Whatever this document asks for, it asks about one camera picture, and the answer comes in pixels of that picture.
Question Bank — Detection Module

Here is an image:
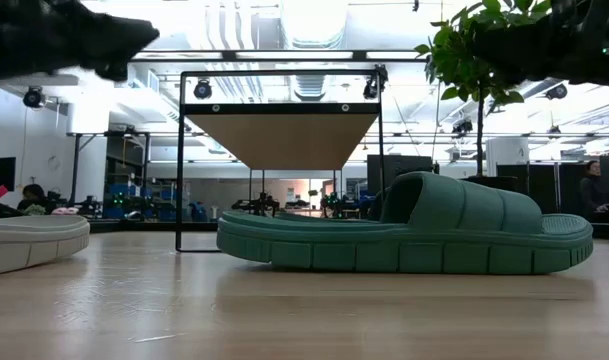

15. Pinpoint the black framed wooden shelf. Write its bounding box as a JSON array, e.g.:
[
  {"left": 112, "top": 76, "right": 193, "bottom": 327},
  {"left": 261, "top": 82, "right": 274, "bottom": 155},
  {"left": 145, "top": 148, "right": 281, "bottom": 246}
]
[{"left": 175, "top": 69, "right": 386, "bottom": 253}]

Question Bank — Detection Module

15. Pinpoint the light grey rubber slide sandal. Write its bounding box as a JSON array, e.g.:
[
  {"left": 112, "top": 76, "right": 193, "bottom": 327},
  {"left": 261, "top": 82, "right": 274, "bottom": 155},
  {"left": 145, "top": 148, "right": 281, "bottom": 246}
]
[{"left": 0, "top": 188, "right": 92, "bottom": 278}]

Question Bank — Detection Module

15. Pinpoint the black aluminium table frame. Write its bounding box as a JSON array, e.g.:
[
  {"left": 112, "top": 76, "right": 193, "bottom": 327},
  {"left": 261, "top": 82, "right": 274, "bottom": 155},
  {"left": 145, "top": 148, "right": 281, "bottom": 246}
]
[{"left": 86, "top": 218, "right": 609, "bottom": 241}]

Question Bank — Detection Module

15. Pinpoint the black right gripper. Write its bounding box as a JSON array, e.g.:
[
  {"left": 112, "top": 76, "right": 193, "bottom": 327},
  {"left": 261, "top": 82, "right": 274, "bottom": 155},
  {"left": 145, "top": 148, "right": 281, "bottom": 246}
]
[{"left": 472, "top": 0, "right": 609, "bottom": 90}]

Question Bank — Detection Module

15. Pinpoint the green rubber slide sandal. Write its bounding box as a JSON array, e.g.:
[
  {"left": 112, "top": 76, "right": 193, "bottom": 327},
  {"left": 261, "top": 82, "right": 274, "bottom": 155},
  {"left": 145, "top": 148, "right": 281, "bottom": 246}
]
[{"left": 216, "top": 170, "right": 595, "bottom": 276}]

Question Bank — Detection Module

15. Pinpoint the person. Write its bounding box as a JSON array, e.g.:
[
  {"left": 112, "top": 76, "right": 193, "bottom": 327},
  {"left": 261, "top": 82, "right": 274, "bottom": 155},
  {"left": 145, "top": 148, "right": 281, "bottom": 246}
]
[
  {"left": 578, "top": 159, "right": 609, "bottom": 222},
  {"left": 16, "top": 183, "right": 50, "bottom": 217}
]

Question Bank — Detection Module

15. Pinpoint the potted green leafy plant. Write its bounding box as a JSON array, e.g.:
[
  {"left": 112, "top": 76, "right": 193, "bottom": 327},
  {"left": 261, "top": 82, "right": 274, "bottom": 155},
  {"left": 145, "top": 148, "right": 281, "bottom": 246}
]
[{"left": 413, "top": 0, "right": 555, "bottom": 194}]

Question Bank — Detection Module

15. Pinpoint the white cylinder unit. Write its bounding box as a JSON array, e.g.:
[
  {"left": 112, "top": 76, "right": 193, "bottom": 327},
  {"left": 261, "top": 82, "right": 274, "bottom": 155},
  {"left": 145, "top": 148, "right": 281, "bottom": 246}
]
[{"left": 485, "top": 136, "right": 530, "bottom": 177}]

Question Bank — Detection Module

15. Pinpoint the black ceiling spotlight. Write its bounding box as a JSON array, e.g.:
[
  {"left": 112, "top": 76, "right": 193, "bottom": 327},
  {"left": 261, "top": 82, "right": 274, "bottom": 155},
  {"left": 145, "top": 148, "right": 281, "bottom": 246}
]
[
  {"left": 362, "top": 64, "right": 389, "bottom": 101},
  {"left": 192, "top": 78, "right": 214, "bottom": 101},
  {"left": 451, "top": 117, "right": 474, "bottom": 137},
  {"left": 544, "top": 82, "right": 569, "bottom": 101},
  {"left": 22, "top": 85, "right": 46, "bottom": 110}
]

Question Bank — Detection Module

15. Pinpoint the blue storage bins rack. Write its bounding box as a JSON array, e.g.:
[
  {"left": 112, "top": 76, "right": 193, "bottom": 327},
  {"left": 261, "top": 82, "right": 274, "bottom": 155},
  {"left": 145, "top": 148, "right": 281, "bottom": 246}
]
[{"left": 105, "top": 182, "right": 178, "bottom": 222}]

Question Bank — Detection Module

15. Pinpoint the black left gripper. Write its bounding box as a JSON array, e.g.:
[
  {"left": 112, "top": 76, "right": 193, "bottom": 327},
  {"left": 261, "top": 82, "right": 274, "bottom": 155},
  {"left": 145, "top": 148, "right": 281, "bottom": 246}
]
[{"left": 0, "top": 0, "right": 161, "bottom": 99}]

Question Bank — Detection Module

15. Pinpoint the black partition panel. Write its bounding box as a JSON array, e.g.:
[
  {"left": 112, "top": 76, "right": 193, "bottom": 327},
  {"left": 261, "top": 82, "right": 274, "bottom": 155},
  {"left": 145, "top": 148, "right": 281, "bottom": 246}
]
[{"left": 496, "top": 162, "right": 585, "bottom": 216}]

